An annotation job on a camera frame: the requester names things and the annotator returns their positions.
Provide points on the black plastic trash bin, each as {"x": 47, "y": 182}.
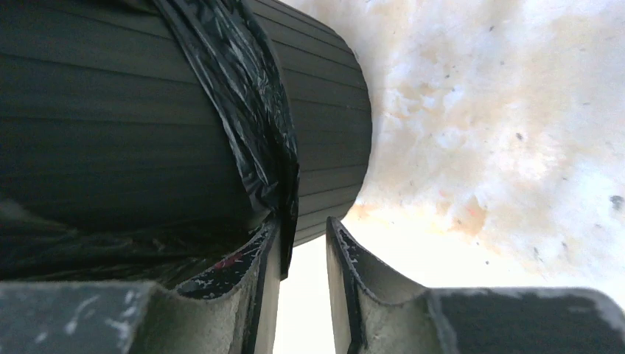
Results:
{"x": 105, "y": 127}

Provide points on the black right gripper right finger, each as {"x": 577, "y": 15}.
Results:
{"x": 374, "y": 308}

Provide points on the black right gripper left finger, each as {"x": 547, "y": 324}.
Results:
{"x": 220, "y": 310}

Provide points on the black plastic trash bag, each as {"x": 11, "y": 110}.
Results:
{"x": 234, "y": 65}

